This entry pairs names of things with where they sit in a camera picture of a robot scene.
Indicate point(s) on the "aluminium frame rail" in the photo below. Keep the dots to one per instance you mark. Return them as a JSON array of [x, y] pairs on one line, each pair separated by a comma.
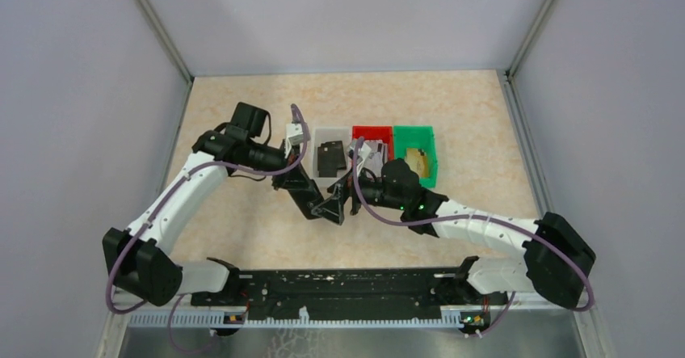
[[466, 318]]

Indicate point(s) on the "red plastic bin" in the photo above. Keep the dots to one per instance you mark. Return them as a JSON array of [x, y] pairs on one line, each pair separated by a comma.
[[375, 132]]

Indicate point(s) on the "gold card in green bin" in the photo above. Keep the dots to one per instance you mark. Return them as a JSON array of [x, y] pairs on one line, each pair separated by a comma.
[[418, 162]]

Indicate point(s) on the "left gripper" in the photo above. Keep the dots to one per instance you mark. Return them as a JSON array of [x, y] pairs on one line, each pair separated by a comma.
[[292, 176]]

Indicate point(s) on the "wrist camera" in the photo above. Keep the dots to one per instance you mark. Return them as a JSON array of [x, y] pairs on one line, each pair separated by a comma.
[[360, 151], [294, 136]]

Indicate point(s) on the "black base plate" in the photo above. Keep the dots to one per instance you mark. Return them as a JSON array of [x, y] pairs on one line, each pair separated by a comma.
[[348, 294]]

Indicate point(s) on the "white plastic bin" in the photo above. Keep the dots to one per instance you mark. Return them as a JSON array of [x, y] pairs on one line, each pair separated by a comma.
[[328, 133]]

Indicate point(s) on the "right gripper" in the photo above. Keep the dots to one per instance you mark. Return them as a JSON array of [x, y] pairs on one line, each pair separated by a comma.
[[353, 185]]

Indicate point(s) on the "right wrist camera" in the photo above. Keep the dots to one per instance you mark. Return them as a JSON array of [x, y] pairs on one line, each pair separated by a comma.
[[360, 151]]

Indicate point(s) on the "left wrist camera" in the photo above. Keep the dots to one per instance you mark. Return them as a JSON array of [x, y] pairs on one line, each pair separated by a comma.
[[294, 136]]

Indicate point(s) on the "green plastic bin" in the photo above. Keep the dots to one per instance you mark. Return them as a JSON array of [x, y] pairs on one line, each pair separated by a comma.
[[416, 145]]

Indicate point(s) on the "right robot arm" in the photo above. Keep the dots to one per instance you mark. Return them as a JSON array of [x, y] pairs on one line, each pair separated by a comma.
[[545, 255]]

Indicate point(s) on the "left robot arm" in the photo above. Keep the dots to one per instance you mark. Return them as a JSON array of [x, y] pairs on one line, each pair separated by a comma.
[[140, 270]]

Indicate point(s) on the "white cards in red bin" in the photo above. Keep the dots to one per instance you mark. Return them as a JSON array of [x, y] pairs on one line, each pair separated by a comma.
[[379, 156]]

